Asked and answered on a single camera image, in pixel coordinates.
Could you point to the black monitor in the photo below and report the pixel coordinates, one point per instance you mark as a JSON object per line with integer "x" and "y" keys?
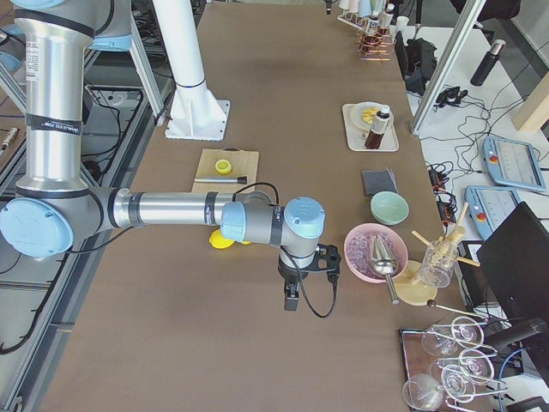
{"x": 514, "y": 260}

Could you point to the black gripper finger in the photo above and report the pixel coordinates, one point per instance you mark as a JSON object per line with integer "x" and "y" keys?
{"x": 294, "y": 296}
{"x": 288, "y": 297}

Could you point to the lower blue teach pendant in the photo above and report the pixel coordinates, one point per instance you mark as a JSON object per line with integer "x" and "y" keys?
{"x": 489, "y": 206}

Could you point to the light blue cup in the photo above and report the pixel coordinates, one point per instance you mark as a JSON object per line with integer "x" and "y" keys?
{"x": 364, "y": 8}

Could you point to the wooden mug tree stand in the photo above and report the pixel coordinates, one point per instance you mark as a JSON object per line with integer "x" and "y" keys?
{"x": 409, "y": 287}

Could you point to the pink bowl with ice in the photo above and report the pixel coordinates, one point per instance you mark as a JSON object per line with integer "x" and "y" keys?
{"x": 358, "y": 245}

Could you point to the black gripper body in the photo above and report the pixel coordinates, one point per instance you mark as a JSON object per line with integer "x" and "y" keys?
{"x": 287, "y": 273}
{"x": 328, "y": 5}

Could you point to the pink cup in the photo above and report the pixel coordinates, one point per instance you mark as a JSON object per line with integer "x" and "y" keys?
{"x": 353, "y": 6}

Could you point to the yellow lemon left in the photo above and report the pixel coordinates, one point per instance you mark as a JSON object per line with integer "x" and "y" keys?
{"x": 218, "y": 241}

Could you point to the white rectangular tray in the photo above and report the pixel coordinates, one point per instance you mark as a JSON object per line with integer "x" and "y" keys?
{"x": 356, "y": 137}

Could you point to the black bag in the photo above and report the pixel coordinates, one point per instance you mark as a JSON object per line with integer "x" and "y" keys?
{"x": 416, "y": 61}

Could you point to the wooden cutting board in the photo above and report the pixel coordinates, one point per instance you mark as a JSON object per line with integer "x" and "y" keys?
{"x": 244, "y": 163}

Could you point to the metal ice scoop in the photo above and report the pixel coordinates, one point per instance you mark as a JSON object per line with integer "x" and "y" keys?
{"x": 384, "y": 264}

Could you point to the dark bottle in rack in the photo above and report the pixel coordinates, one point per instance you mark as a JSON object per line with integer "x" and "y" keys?
{"x": 385, "y": 18}

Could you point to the mint green bowl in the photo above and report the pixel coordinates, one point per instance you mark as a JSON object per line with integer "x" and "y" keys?
{"x": 389, "y": 208}

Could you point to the white cup rack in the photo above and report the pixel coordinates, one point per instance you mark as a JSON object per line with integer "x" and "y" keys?
{"x": 352, "y": 20}

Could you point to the upper blue teach pendant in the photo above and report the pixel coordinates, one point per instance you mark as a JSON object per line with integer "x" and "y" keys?
{"x": 512, "y": 163}

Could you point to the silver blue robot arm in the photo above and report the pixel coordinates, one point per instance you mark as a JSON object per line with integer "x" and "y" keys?
{"x": 54, "y": 208}

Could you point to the wine glass middle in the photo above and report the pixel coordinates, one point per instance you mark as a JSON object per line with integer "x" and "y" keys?
{"x": 474, "y": 364}

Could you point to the Suntory dark bottle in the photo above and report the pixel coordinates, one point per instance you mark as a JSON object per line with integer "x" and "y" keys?
{"x": 372, "y": 24}

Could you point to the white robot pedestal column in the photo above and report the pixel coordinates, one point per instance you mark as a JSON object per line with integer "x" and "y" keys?
{"x": 195, "y": 113}

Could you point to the dark grey folded cloth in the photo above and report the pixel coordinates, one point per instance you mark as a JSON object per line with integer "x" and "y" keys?
{"x": 378, "y": 181}

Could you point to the aluminium frame post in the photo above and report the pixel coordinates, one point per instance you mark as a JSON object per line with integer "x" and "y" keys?
{"x": 451, "y": 51}

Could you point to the black handled knife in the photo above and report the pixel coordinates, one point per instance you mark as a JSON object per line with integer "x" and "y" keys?
{"x": 241, "y": 180}

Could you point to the yellow twisted donut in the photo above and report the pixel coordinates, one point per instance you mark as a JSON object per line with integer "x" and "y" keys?
{"x": 369, "y": 114}

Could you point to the black water bottle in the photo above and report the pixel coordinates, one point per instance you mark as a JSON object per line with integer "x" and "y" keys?
{"x": 488, "y": 62}

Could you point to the wine glass bottom left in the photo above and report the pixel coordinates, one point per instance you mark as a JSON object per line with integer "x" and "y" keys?
{"x": 422, "y": 392}

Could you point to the brown sauce bottle on tray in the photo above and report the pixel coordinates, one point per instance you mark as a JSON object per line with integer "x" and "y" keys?
{"x": 378, "y": 128}

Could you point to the wine glass top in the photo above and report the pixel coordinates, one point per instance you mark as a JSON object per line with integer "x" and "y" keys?
{"x": 448, "y": 339}

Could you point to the halved lemon piece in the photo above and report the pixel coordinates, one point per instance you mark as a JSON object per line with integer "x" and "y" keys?
{"x": 223, "y": 166}

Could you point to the copper wire bottle rack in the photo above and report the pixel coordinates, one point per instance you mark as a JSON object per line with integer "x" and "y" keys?
{"x": 380, "y": 47}

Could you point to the white round plate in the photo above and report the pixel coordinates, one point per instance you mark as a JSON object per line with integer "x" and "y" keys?
{"x": 356, "y": 111}

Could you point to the blue teach pendant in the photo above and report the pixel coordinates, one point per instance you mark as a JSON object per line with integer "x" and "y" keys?
{"x": 489, "y": 206}
{"x": 512, "y": 163}

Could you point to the wine glass lower right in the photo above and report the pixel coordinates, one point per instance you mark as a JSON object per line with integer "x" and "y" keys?
{"x": 457, "y": 384}

